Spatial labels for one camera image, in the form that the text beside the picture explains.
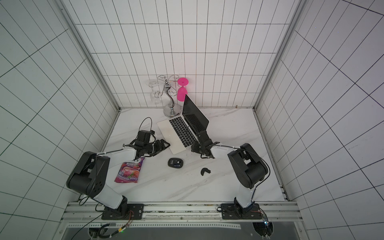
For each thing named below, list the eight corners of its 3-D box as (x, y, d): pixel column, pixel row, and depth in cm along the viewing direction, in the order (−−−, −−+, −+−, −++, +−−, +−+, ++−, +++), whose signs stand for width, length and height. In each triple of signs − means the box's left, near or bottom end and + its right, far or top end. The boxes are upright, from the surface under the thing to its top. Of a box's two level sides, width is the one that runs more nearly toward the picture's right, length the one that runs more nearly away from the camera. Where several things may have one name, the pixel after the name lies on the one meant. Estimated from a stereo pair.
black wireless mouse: (167, 168, 89) (167, 166, 87) (168, 159, 92) (168, 158, 90) (183, 168, 89) (182, 166, 87) (183, 159, 92) (183, 158, 90)
